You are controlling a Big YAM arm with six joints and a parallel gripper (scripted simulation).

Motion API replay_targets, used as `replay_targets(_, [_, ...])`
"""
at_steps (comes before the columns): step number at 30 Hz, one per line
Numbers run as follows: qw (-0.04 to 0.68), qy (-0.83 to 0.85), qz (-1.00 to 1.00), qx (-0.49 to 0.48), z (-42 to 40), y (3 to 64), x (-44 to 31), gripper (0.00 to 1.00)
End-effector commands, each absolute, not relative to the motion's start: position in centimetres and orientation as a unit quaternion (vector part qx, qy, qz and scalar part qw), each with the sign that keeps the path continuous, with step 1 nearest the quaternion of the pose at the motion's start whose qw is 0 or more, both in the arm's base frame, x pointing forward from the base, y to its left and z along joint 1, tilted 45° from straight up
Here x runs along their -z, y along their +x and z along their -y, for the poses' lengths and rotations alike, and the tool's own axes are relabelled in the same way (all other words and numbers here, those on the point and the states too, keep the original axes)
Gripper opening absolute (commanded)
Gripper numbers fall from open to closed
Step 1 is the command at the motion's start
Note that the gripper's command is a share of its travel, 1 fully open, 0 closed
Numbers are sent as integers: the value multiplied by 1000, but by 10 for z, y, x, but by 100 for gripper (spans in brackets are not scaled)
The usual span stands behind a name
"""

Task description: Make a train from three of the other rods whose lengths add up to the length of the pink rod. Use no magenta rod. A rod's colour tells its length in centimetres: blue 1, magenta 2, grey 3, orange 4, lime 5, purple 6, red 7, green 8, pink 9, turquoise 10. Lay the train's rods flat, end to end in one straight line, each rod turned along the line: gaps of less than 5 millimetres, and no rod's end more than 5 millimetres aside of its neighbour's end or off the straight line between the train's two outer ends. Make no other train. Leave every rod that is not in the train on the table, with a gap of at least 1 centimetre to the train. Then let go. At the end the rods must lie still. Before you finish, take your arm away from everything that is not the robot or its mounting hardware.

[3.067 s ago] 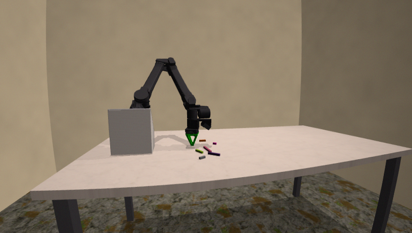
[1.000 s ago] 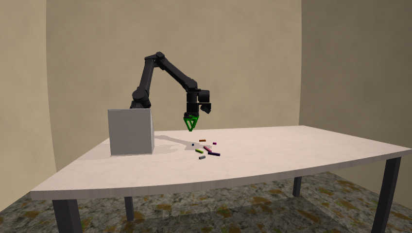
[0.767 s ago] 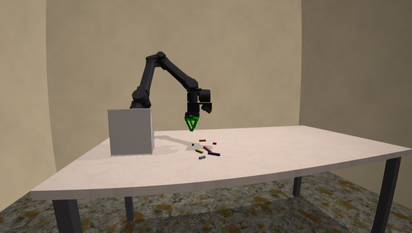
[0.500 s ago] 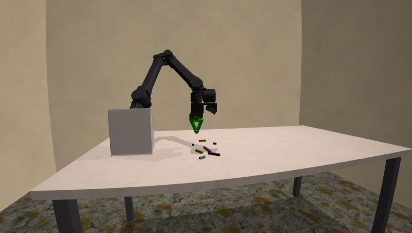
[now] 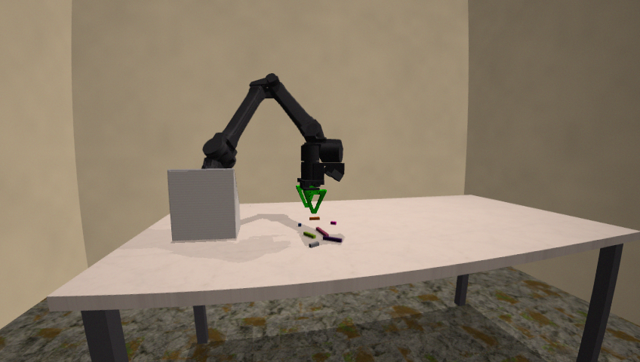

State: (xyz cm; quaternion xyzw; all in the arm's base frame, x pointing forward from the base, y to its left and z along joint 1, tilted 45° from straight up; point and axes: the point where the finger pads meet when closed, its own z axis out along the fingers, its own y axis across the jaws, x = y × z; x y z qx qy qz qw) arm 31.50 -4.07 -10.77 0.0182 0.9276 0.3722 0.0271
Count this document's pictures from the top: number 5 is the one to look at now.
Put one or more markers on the dark purple rod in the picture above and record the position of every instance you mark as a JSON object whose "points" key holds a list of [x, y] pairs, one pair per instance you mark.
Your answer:
{"points": [[332, 239]]}

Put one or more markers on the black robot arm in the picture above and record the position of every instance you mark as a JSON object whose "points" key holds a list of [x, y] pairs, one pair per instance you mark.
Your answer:
{"points": [[329, 150]]}

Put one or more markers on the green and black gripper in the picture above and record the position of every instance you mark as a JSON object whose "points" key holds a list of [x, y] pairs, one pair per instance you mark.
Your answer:
{"points": [[310, 189]]}

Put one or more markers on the pink rod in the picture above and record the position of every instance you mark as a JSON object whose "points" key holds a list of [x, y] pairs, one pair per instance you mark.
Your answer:
{"points": [[321, 231]]}

